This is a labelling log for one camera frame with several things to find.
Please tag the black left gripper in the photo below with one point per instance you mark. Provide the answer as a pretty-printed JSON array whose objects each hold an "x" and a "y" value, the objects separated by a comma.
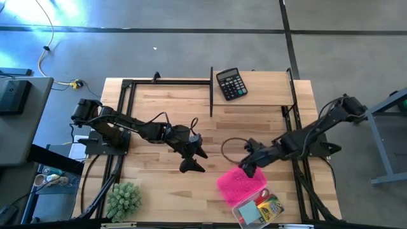
[{"x": 181, "y": 140}]

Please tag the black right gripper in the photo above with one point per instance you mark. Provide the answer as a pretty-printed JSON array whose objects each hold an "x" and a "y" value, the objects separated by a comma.
[{"x": 264, "y": 156}]

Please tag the pencil case pink lid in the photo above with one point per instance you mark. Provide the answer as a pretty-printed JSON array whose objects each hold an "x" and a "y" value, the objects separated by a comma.
[{"x": 235, "y": 187}]

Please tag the yellow green crayon box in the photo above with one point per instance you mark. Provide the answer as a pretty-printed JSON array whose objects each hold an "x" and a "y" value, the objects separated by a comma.
[{"x": 270, "y": 208}]

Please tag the blue sticky note pad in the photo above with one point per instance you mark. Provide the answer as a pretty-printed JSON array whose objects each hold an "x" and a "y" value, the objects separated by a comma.
[{"x": 249, "y": 212}]

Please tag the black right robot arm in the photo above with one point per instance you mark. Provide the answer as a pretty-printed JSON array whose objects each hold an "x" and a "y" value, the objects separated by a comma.
[{"x": 318, "y": 127}]

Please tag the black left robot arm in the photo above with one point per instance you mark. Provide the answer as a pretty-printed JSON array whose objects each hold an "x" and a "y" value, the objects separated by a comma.
[{"x": 127, "y": 122}]

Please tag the raised wooden shelf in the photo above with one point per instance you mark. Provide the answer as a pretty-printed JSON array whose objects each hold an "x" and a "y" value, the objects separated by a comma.
[{"x": 270, "y": 89}]

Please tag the black calculator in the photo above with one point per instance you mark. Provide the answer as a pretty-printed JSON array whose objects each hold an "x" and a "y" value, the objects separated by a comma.
[{"x": 231, "y": 84}]

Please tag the green artificial plant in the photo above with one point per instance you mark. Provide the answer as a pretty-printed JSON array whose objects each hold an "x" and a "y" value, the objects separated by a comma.
[{"x": 124, "y": 202}]

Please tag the white paper sheet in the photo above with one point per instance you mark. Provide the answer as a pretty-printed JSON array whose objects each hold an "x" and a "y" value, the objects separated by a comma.
[{"x": 76, "y": 149}]

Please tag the blue grey cart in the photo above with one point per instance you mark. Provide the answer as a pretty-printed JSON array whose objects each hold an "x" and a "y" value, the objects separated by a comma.
[{"x": 47, "y": 203}]

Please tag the grey desk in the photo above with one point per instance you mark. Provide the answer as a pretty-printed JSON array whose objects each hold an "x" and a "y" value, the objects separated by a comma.
[{"x": 25, "y": 133}]

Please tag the black box device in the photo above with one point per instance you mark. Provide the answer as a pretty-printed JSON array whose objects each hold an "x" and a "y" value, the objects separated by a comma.
[{"x": 14, "y": 97}]

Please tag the flat black device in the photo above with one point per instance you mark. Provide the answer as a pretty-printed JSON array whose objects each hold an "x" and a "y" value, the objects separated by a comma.
[{"x": 16, "y": 72}]

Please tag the black aluminium frame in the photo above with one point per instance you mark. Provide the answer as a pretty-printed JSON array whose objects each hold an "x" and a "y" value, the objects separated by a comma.
[{"x": 171, "y": 82}]

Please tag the grey steel table frame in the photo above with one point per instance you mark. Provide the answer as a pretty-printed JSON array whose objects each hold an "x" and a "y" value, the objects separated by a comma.
[{"x": 378, "y": 143}]

